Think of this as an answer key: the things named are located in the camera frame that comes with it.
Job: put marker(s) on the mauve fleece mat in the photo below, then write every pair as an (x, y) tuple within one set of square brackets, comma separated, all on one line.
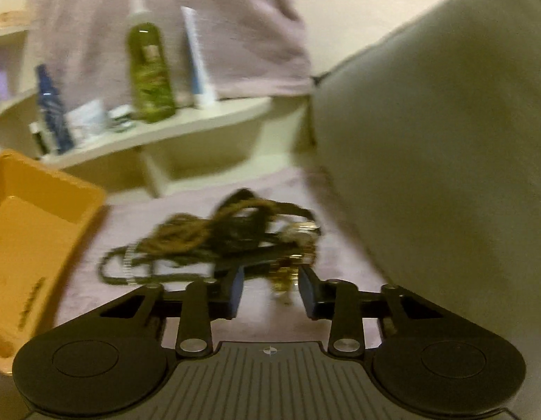
[(166, 241)]

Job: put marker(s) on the dark blue spray bottle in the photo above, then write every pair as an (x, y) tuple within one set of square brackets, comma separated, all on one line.
[(53, 110)]

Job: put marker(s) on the small green label jar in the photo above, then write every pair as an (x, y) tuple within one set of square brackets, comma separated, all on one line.
[(121, 118)]

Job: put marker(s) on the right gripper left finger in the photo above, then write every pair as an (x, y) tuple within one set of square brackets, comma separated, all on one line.
[(204, 303)]

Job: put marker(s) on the green olive spray bottle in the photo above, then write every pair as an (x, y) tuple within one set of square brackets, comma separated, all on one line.
[(150, 77)]

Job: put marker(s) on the tan cardboard box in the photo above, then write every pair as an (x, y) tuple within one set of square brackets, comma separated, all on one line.
[(14, 18)]

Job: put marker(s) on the cream corner shelf unit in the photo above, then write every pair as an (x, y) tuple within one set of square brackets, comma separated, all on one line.
[(232, 140)]

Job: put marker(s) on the lilac cosmetic tube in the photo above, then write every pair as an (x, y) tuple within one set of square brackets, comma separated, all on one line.
[(4, 85)]

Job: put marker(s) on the mauve towel on headboard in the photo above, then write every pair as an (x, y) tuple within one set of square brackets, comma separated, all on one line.
[(252, 48)]

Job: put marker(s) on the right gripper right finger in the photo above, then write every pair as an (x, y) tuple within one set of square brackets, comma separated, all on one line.
[(338, 302)]

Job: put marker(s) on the white cream jar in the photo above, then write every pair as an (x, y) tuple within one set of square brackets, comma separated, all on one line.
[(87, 122)]

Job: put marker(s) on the orange plastic tray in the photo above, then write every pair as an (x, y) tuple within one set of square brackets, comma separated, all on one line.
[(44, 214)]

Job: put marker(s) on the grey velvet pillow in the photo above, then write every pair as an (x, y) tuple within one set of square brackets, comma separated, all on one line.
[(433, 140)]

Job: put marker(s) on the black strap wristwatch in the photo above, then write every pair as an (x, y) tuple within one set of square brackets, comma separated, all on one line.
[(246, 221)]

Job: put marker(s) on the blue white cream tube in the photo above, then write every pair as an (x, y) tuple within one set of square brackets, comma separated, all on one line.
[(204, 94)]

